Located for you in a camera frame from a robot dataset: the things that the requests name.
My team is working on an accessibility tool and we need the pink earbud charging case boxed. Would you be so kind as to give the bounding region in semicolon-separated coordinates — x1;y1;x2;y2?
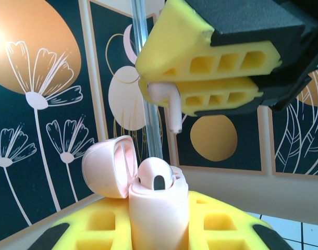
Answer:
81;134;190;250

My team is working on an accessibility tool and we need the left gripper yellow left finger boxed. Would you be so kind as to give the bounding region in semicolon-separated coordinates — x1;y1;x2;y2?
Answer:
30;196;136;250

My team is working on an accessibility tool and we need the pink wireless earbud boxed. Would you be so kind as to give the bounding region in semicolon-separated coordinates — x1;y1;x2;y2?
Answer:
147;82;182;135
136;157;175;191

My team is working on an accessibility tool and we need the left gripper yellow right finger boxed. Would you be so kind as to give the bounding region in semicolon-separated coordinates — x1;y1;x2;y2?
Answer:
187;191;294;250

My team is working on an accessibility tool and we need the aluminium frame post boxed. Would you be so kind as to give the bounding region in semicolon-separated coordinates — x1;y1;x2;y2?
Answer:
131;0;164;164

